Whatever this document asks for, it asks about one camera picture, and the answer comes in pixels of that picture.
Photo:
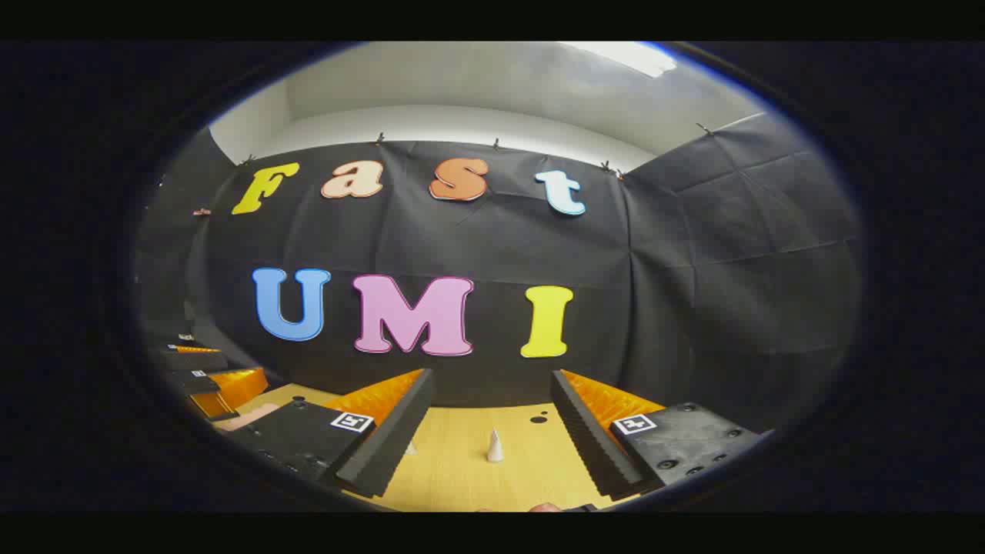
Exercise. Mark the black backdrop cloth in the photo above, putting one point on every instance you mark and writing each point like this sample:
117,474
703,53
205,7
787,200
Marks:
692,308

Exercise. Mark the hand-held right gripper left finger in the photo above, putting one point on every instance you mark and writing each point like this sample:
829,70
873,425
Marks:
385,454

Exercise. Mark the ceiling light panel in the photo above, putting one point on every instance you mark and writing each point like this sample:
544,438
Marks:
631,55

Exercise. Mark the white squeeze tube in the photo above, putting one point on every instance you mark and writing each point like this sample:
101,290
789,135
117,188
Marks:
495,450

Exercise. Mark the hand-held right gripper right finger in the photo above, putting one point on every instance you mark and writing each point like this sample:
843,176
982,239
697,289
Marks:
592,454

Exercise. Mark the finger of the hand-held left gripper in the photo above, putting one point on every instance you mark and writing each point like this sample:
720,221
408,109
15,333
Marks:
196,382
192,360

